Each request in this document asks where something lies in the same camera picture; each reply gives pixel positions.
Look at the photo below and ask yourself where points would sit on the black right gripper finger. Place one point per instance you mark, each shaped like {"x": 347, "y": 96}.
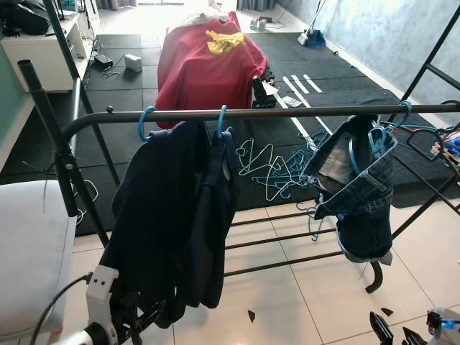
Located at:
{"x": 382, "y": 334}
{"x": 414, "y": 340}

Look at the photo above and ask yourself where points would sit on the small black box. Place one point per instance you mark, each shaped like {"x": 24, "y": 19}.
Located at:
{"x": 103, "y": 62}

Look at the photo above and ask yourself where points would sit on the black metal clothes rack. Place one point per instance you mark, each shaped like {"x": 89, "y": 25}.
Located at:
{"x": 287, "y": 113}

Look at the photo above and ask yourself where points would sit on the dark navy jacket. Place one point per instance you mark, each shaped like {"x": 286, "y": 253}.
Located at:
{"x": 154, "y": 215}

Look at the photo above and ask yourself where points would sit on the small white box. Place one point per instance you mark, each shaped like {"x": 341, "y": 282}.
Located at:
{"x": 133, "y": 63}

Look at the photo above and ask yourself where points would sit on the small black machine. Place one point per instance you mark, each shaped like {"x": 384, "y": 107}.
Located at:
{"x": 262, "y": 92}

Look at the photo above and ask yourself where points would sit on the dark navy shirt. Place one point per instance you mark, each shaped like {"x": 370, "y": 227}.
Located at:
{"x": 219, "y": 215}

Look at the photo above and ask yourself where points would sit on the black bag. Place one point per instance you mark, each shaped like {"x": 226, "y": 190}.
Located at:
{"x": 21, "y": 21}

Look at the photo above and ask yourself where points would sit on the red cloth cover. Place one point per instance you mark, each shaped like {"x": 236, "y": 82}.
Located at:
{"x": 205, "y": 75}

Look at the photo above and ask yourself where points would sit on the black foam floor mat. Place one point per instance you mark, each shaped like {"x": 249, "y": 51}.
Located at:
{"x": 122, "y": 93}

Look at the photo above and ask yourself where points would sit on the blue white mop base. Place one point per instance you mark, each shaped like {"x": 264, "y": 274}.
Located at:
{"x": 314, "y": 37}

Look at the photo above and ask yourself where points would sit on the yellow cloth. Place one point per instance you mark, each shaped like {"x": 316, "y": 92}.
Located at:
{"x": 224, "y": 43}

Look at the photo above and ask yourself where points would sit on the white TV cabinet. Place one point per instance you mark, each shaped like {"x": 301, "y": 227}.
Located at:
{"x": 39, "y": 54}

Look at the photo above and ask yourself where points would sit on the light grey sofa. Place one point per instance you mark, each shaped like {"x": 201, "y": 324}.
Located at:
{"x": 32, "y": 259}

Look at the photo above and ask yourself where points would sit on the blue denim shorts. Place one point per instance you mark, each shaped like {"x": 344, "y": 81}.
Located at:
{"x": 363, "y": 208}

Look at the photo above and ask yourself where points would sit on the small black floor scrap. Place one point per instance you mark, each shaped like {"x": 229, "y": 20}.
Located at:
{"x": 388, "y": 311}
{"x": 252, "y": 315}

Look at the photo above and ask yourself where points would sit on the blue plastic clothes hanger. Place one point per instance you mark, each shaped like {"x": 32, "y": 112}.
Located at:
{"x": 220, "y": 123}
{"x": 141, "y": 126}
{"x": 375, "y": 140}

